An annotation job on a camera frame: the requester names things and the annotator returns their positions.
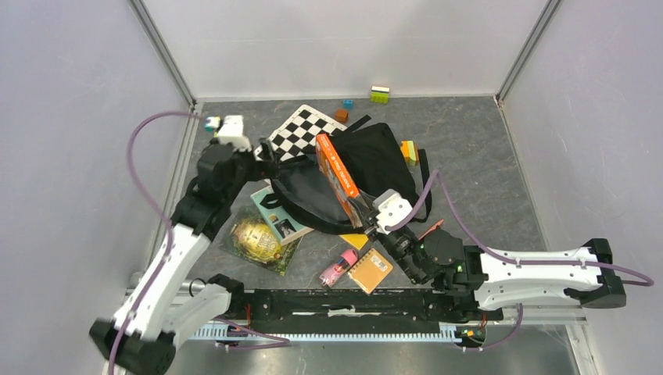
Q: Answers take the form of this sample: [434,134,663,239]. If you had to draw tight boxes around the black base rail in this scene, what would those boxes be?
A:
[124,274,586,345]

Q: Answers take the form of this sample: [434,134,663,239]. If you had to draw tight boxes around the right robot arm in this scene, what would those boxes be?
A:
[348,190,627,319]

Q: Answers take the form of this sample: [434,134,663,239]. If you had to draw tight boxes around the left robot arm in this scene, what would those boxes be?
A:
[89,138,278,374]

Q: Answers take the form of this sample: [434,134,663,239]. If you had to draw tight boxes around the black backpack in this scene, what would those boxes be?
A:
[271,116,421,235]

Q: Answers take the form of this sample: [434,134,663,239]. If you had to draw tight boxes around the teal paperback book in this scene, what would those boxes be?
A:
[250,186,313,245]

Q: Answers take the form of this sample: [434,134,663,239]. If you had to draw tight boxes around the orange spiral notepad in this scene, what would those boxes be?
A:
[348,248,393,295]

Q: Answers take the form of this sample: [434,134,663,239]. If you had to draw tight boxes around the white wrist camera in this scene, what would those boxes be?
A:
[211,115,253,152]
[372,189,413,234]

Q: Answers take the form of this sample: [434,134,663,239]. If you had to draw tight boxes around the orange brown cube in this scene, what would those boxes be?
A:
[334,109,349,123]

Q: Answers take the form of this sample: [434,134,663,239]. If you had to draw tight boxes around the orange green sticky notes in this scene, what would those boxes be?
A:
[400,141,420,166]

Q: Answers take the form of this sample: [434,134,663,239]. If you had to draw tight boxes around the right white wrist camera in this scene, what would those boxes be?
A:
[372,189,413,234]

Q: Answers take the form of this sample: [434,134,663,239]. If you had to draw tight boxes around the pink pencil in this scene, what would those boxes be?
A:
[418,219,444,241]

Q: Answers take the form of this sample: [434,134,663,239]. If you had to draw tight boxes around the black white chessboard mat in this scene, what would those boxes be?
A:
[268,105,346,162]

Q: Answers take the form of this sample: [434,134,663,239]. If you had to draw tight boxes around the yellow notebook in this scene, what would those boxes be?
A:
[339,234,368,252]

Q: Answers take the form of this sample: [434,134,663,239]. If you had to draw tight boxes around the orange treehouse book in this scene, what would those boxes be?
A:
[315,133,362,228]

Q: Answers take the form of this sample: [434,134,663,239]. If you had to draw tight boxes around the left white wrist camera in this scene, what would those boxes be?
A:
[211,115,253,152]

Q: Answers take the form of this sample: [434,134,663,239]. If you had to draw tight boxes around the green white lego brick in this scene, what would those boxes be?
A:
[370,86,390,104]

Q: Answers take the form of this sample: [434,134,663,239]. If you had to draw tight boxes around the teal wooden block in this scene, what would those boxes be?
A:
[204,116,220,132]

